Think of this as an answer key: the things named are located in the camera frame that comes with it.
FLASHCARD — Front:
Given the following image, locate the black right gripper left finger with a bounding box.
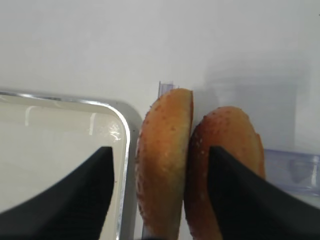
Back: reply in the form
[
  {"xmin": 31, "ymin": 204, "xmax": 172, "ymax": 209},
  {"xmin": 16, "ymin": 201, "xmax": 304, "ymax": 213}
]
[{"xmin": 0, "ymin": 146, "xmax": 115, "ymax": 240}]

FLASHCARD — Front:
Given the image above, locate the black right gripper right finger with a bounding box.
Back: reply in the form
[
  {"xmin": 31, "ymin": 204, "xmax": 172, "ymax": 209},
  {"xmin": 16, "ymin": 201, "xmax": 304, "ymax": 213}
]
[{"xmin": 208, "ymin": 146, "xmax": 320, "ymax": 240}]

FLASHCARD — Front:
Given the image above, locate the sesame bun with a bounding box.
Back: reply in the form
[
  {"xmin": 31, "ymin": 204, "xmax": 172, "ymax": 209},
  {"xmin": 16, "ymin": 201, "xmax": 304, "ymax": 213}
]
[
  {"xmin": 184, "ymin": 106, "xmax": 266, "ymax": 240},
  {"xmin": 135, "ymin": 88, "xmax": 194, "ymax": 240}
]

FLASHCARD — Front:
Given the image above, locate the clear holder for top buns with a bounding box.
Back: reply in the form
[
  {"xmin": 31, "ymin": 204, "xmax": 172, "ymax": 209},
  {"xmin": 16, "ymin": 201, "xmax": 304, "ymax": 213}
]
[{"xmin": 264, "ymin": 149, "xmax": 320, "ymax": 196}]

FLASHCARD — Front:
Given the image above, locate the white metal serving tray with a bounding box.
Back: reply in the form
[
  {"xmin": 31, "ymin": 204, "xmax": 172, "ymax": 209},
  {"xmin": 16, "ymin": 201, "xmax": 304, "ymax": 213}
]
[{"xmin": 0, "ymin": 89, "xmax": 143, "ymax": 240}]

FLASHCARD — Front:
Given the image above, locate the right long clear rail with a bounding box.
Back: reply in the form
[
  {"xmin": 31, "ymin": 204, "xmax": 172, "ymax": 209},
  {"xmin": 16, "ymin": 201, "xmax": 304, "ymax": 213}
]
[{"xmin": 158, "ymin": 81, "xmax": 180, "ymax": 98}]

